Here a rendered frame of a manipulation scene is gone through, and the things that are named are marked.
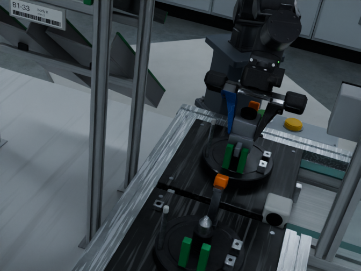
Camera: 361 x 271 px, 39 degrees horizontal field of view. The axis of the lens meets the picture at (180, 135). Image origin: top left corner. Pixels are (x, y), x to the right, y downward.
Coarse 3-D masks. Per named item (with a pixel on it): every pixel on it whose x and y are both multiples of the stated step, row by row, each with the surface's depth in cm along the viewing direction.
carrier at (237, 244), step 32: (160, 192) 90; (160, 224) 83; (192, 224) 81; (224, 224) 82; (256, 224) 86; (128, 256) 77; (160, 256) 75; (192, 256) 76; (224, 256) 77; (256, 256) 80
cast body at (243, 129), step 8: (240, 112) 93; (248, 112) 92; (256, 112) 92; (240, 120) 91; (248, 120) 91; (256, 120) 92; (232, 128) 92; (240, 128) 92; (248, 128) 91; (256, 128) 91; (232, 136) 92; (240, 136) 92; (248, 136) 92; (240, 144) 92; (248, 144) 92; (248, 152) 93
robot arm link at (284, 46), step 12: (252, 12) 95; (264, 12) 90; (276, 12) 84; (288, 12) 84; (264, 24) 88; (276, 24) 84; (288, 24) 84; (300, 24) 84; (264, 36) 86; (276, 36) 83; (288, 36) 84; (276, 48) 87
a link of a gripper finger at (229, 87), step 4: (224, 84) 92; (228, 84) 92; (232, 84) 92; (236, 84) 91; (224, 88) 92; (228, 88) 92; (232, 88) 91; (236, 88) 92; (244, 88) 91; (248, 88) 91; (236, 92) 92; (256, 92) 92; (260, 92) 91; (264, 92) 91
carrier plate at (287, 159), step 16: (192, 128) 108; (208, 128) 109; (224, 128) 109; (192, 144) 103; (272, 144) 107; (176, 160) 98; (192, 160) 99; (288, 160) 103; (176, 176) 94; (192, 176) 94; (208, 176) 95; (272, 176) 98; (288, 176) 98; (176, 192) 92; (192, 192) 91; (208, 192) 91; (224, 192) 92; (240, 192) 92; (256, 192) 93; (272, 192) 94; (288, 192) 94; (224, 208) 90; (240, 208) 89; (256, 208) 90
